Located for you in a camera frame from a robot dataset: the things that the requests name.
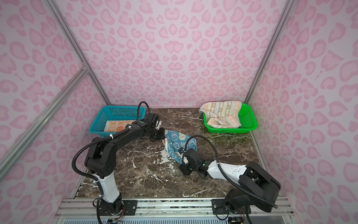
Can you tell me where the blue patterned towel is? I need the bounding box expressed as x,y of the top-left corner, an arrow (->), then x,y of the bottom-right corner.
163,130 -> 190,164

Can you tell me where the orange bear pattern towel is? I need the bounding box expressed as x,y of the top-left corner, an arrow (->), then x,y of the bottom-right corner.
103,120 -> 134,133

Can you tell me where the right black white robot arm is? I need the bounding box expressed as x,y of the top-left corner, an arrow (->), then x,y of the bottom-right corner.
179,156 -> 281,214

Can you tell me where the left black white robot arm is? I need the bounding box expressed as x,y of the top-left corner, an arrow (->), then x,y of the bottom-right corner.
84,113 -> 165,214

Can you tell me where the pale pink patterned towel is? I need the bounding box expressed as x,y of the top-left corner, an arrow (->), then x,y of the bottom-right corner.
199,100 -> 242,128

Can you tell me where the green plastic basket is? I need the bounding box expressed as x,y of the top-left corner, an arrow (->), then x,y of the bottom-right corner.
203,103 -> 258,133

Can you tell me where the left diagonal aluminium strut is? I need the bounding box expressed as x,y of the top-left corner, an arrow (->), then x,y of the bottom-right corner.
1,66 -> 89,180

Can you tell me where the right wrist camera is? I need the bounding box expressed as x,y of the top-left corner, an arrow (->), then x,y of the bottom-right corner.
181,148 -> 201,166

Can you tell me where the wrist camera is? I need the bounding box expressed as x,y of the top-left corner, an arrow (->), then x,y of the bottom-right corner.
181,148 -> 201,166
143,112 -> 161,130

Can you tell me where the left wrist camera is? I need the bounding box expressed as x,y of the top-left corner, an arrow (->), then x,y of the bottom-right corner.
143,112 -> 161,130

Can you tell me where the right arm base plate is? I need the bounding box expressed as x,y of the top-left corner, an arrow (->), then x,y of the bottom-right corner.
211,198 -> 251,215

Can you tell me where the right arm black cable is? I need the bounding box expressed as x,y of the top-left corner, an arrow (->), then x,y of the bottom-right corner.
181,135 -> 279,224

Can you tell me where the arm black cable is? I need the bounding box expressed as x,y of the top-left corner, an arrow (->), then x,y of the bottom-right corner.
71,100 -> 152,224
181,135 -> 279,224

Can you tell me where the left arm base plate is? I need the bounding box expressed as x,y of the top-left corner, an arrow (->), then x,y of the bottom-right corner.
98,199 -> 138,216

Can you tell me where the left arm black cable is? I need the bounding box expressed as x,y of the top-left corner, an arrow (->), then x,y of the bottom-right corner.
71,100 -> 152,224

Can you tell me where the aluminium front rail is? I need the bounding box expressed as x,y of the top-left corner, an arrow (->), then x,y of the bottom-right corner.
53,197 -> 297,224

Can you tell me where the left rear aluminium post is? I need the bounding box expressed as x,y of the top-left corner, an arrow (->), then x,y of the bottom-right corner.
43,0 -> 112,105

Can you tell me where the aluminium post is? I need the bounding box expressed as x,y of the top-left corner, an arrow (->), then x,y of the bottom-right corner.
244,0 -> 297,104
43,0 -> 112,105

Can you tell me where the right rear aluminium post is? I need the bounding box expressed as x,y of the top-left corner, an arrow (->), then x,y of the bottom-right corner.
244,0 -> 297,104

